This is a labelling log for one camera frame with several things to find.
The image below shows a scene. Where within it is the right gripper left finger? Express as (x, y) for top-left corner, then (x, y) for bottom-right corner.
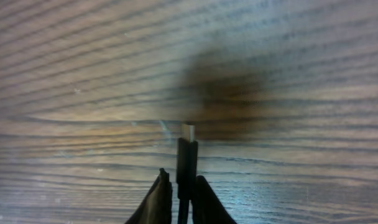
(126, 168), (172, 224)

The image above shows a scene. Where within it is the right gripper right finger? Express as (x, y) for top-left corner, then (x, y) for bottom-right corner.
(191, 175), (236, 224)

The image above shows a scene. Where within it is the black USB charging cable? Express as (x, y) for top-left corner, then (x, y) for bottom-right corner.
(175, 123), (199, 224)

